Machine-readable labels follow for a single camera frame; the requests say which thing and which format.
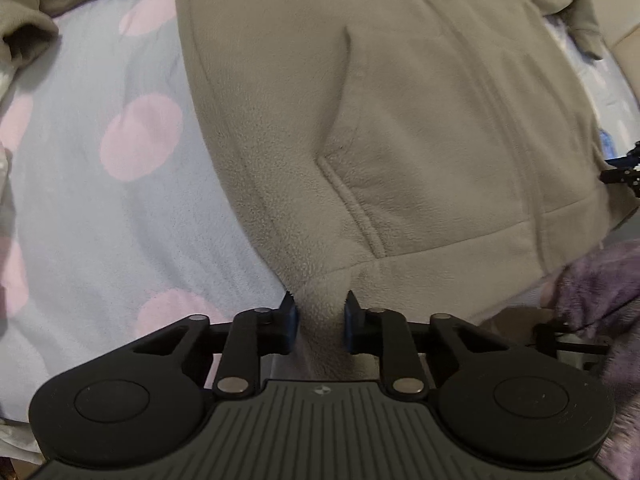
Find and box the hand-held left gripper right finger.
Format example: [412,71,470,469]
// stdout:
[342,290,511,397]

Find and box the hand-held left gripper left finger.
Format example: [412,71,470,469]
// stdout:
[131,291,301,397]

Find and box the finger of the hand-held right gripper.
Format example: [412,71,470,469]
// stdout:
[531,321,612,368]
[600,141,640,197]

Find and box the beige fleece jacket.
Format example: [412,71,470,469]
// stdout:
[0,0,640,381]

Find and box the purple fuzzy garment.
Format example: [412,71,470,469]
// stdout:
[547,239,640,480]

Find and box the pink-dotted light blue bed sheet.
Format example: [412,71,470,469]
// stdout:
[0,0,301,426]

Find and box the white crumpled cloth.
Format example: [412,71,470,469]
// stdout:
[0,62,16,226]

